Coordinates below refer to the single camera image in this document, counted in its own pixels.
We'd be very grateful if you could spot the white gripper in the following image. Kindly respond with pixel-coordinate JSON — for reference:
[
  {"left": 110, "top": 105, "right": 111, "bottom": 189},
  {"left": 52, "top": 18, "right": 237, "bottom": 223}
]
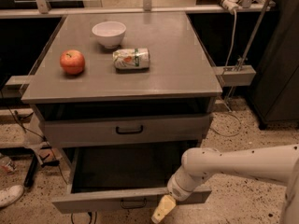
[{"left": 151, "top": 167, "right": 212, "bottom": 224}]

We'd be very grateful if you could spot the grey drawer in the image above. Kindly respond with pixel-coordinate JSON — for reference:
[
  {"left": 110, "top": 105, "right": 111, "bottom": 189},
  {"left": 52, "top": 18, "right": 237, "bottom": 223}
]
[
  {"left": 40, "top": 114, "right": 212, "bottom": 147},
  {"left": 51, "top": 147, "right": 213, "bottom": 215}
]

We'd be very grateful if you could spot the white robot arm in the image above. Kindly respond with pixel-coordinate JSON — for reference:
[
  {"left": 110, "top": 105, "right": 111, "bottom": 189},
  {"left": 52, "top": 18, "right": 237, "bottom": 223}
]
[{"left": 151, "top": 145, "right": 299, "bottom": 224}]

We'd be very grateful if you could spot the grey top drawer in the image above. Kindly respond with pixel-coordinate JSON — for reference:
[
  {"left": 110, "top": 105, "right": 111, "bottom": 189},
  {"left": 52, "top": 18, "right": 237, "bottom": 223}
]
[{"left": 40, "top": 114, "right": 212, "bottom": 147}]

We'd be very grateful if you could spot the grey drawer cabinet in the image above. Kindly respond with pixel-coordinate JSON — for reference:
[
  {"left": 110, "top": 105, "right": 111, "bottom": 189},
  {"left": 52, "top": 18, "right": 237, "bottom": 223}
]
[{"left": 20, "top": 11, "right": 223, "bottom": 154}]

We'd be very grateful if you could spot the black clamp tool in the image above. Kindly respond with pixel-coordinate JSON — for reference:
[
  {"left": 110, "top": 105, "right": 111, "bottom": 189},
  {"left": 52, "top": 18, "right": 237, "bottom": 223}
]
[{"left": 23, "top": 147, "right": 60, "bottom": 189}]

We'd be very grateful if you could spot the green white drink can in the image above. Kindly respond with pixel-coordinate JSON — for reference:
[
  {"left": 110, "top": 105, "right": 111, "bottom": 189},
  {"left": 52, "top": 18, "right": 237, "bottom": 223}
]
[{"left": 112, "top": 48, "right": 150, "bottom": 70}]

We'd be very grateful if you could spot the white sneaker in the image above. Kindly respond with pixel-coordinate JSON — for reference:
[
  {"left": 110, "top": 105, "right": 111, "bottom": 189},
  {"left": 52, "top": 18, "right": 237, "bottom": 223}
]
[{"left": 0, "top": 185, "right": 24, "bottom": 208}]

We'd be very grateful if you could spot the plastic bottle on floor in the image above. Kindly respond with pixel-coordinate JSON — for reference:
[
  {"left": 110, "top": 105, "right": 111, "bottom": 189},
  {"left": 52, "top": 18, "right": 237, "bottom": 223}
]
[{"left": 0, "top": 155, "right": 16, "bottom": 174}]

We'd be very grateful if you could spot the red apple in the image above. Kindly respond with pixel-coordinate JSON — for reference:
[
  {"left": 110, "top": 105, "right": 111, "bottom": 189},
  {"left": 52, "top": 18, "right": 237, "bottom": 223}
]
[{"left": 60, "top": 49, "right": 85, "bottom": 75}]

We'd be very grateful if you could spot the white bowl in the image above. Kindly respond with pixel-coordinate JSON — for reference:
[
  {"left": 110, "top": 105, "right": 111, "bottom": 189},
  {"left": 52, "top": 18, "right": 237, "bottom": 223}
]
[{"left": 92, "top": 21, "right": 126, "bottom": 49}]

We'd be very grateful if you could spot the metal stand pole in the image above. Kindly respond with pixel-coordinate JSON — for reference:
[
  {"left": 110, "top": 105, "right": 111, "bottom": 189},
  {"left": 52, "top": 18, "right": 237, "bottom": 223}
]
[{"left": 223, "top": 0, "right": 277, "bottom": 105}]

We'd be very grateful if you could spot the grey side bracket block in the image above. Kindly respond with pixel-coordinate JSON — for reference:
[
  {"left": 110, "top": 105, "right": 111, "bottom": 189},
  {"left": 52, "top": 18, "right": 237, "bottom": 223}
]
[{"left": 213, "top": 65, "right": 256, "bottom": 87}]

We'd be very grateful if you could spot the black floor cable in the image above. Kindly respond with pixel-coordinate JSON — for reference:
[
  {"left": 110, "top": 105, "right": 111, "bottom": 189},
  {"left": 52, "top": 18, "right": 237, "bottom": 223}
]
[{"left": 0, "top": 91, "right": 98, "bottom": 224}]

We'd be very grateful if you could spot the white power cable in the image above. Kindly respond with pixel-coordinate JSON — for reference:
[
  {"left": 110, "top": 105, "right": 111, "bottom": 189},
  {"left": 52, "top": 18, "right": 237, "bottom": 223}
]
[{"left": 208, "top": 8, "right": 243, "bottom": 138}]

